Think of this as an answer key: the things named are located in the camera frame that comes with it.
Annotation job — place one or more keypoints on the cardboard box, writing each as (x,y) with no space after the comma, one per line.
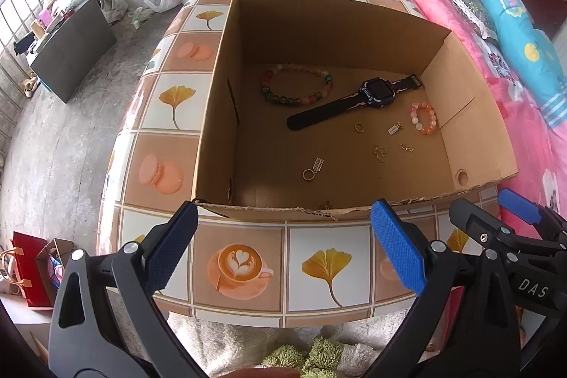
(336,41)

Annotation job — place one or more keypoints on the white metal window grille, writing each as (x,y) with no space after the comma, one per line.
(9,28)

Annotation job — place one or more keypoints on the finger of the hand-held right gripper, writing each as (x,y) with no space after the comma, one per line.
(476,223)
(518,205)

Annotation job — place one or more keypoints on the silver lace cloth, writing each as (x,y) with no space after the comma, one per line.
(465,1)

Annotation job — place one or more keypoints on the dark grey cabinet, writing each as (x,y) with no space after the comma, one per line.
(75,50)

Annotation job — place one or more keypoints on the red gift bag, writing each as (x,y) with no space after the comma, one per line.
(31,280)

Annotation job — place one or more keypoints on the brown paper bag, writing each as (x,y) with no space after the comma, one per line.
(60,247)

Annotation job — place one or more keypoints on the pair of shoes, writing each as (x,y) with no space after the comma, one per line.
(29,86)

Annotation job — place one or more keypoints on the gold butterfly pendant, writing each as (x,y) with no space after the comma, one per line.
(377,148)

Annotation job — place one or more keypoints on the patterned tile print tablecloth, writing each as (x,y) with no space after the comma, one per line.
(172,94)

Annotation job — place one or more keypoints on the silver tag charm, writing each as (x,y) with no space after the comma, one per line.
(393,130)

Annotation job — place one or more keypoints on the digital wrist watch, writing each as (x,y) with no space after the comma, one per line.
(376,92)

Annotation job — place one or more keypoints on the pink printed blanket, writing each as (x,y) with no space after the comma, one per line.
(452,32)

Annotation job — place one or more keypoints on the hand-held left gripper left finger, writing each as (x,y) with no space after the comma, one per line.
(172,247)

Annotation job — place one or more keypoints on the gold hook charm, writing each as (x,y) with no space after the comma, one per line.
(404,147)

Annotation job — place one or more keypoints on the pink box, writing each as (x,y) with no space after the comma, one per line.
(45,16)

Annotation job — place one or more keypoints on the blue printed pillow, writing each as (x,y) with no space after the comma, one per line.
(522,32)

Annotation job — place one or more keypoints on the green fuzzy cloth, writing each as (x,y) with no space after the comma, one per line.
(323,353)

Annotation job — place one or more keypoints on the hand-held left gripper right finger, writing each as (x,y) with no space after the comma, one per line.
(398,247)

